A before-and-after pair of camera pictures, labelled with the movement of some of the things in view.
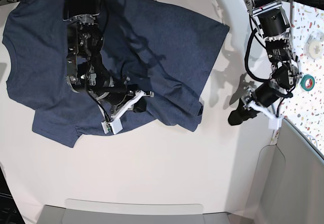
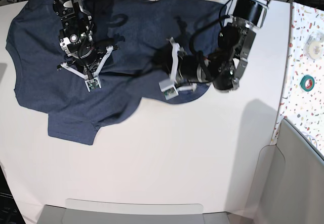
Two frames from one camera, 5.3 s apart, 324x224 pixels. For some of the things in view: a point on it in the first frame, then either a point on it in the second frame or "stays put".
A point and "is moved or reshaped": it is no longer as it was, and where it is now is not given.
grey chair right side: [289, 186] stays put
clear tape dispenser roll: [312, 47] stays put
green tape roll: [307, 82] stays put
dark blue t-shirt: [158, 48] is moved or reshaped
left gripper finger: [137, 95] → [109, 49]
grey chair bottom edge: [82, 211] stays put
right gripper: [257, 99] → [191, 68]
